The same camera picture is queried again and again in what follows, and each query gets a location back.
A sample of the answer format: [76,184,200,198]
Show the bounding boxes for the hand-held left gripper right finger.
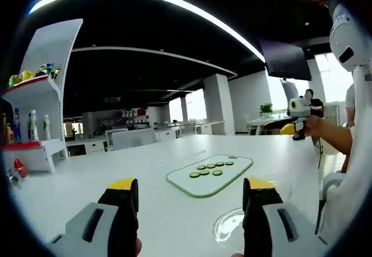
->
[242,177,330,257]

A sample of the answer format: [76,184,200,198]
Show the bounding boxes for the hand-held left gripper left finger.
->
[46,177,140,257]

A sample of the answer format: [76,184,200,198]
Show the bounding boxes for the clear petri dish lid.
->
[212,206,247,246]

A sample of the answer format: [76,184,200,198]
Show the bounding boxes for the cluster of cucumber slices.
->
[188,160,235,179]

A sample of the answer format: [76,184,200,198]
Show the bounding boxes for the person's right hand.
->
[301,115,324,138]

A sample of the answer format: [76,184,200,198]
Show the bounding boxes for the white side table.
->
[248,113,292,136]

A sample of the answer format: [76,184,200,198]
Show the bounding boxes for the green potted plant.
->
[259,102,274,117]

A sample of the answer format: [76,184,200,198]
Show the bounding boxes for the glass cutting board green rim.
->
[166,154,254,198]

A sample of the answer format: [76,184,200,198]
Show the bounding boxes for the hanging dark screen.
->
[257,38,313,81]

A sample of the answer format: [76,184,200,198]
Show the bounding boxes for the white armchair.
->
[317,170,350,212]

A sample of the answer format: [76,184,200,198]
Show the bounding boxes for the row of white desks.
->
[65,119,226,156]

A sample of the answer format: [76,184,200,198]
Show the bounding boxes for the white worn device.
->
[328,3,372,72]

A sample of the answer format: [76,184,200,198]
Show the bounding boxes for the shelves of red white boxes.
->
[120,107,149,127]

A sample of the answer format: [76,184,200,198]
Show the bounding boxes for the small red object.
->
[13,158,29,179]

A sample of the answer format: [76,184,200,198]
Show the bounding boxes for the small shiny object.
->
[6,168,23,187]

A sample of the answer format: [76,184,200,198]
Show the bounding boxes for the row of drink bottles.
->
[1,107,52,144]

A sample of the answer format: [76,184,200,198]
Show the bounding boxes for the pile of snack bags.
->
[8,62,61,87]

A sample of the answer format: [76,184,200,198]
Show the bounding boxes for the white display shelf red trim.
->
[1,18,84,174]

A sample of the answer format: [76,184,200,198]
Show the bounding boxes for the black cable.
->
[316,136,324,170]

